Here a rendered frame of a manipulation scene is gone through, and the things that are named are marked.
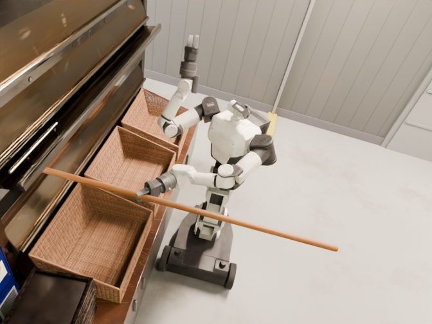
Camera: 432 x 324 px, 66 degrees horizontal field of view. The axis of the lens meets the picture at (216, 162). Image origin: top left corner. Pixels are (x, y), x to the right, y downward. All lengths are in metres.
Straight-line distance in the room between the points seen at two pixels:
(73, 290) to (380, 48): 3.89
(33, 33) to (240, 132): 1.03
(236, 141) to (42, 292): 1.16
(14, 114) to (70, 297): 0.82
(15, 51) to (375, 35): 3.70
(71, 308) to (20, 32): 1.14
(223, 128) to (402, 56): 3.05
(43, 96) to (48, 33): 0.27
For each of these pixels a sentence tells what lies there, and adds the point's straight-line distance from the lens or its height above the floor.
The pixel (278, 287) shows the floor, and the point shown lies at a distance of 2.94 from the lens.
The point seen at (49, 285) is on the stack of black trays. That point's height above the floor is 0.90.
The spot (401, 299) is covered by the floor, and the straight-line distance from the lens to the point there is 3.46.
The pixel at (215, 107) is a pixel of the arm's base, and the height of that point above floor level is 1.39.
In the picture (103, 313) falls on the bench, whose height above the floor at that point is 0.58.
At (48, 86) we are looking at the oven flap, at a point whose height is 1.55.
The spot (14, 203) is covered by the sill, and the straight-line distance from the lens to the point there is 1.72.
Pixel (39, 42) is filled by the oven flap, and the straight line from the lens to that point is 1.59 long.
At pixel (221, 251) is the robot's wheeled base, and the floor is 0.17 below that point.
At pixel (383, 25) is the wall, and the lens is 4.36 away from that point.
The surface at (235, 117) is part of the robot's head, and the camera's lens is 1.83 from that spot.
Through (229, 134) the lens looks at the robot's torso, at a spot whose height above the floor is 1.37.
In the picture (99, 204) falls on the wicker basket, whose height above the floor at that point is 0.67.
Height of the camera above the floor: 2.44
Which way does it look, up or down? 41 degrees down
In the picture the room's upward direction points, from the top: 14 degrees clockwise
